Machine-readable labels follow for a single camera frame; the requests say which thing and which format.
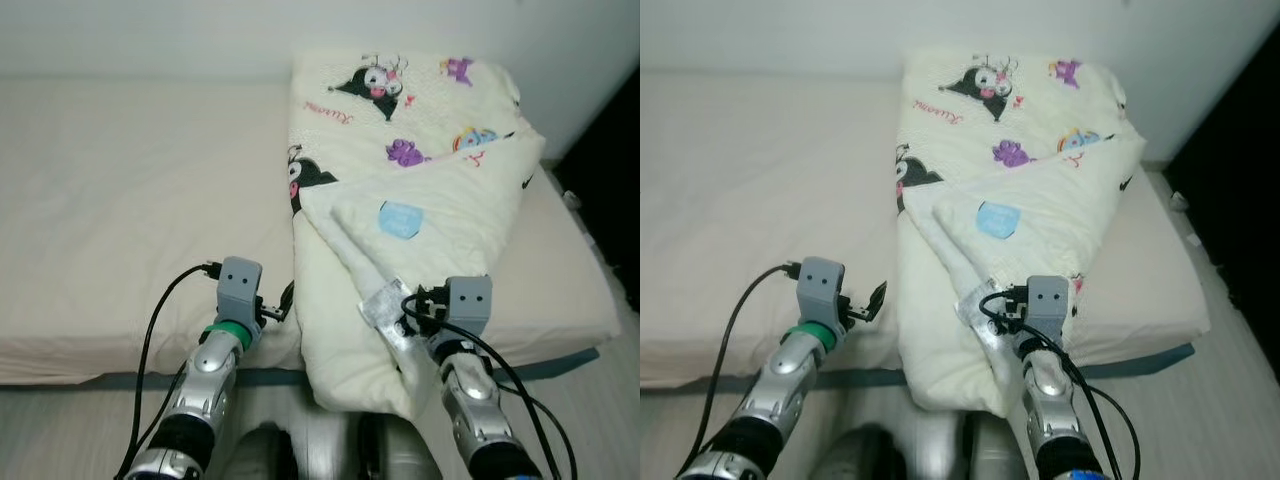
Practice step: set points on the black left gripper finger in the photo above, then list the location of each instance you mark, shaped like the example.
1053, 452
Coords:
878, 302
288, 300

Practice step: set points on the silver plastic wrapper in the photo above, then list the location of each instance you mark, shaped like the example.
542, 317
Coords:
385, 310
985, 315

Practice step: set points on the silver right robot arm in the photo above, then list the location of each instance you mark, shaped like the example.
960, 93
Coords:
480, 410
1060, 410

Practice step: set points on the cream cartoon print blanket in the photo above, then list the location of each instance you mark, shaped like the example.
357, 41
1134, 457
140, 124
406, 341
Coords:
1030, 180
420, 200

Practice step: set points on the grey robot right leg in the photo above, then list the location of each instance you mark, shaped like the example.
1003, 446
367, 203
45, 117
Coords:
990, 450
400, 450

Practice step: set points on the cream sheeted bed mattress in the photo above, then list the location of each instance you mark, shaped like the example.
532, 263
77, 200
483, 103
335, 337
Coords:
760, 200
140, 200

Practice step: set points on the black wardrobe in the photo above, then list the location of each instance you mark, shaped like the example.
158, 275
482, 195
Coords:
1230, 180

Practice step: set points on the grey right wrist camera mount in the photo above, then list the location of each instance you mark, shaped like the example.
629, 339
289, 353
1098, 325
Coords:
1048, 303
469, 303

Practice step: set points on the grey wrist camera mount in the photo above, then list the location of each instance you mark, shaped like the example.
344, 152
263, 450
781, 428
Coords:
1048, 303
820, 288
240, 288
469, 303

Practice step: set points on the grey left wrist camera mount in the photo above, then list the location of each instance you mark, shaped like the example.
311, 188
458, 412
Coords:
240, 288
820, 288

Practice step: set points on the dark bed frame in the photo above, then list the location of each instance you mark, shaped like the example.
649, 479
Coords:
1150, 360
560, 362

